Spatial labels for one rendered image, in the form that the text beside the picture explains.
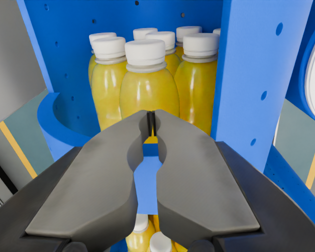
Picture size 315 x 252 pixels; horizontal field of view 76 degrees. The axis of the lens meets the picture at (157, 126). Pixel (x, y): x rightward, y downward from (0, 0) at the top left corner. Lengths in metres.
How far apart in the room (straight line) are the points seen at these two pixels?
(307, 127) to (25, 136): 2.23
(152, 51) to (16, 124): 1.78
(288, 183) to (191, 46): 0.95
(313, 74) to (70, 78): 0.37
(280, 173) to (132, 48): 1.03
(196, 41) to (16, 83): 0.50
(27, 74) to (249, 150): 0.60
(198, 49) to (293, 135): 1.73
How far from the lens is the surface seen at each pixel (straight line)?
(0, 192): 2.27
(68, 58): 0.33
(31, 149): 2.02
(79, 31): 0.35
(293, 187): 1.10
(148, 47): 0.19
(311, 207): 1.05
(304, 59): 0.40
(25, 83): 0.65
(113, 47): 0.25
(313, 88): 0.41
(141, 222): 0.44
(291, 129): 1.88
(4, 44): 0.64
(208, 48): 0.23
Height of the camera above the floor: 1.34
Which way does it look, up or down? 59 degrees down
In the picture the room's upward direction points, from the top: 178 degrees counter-clockwise
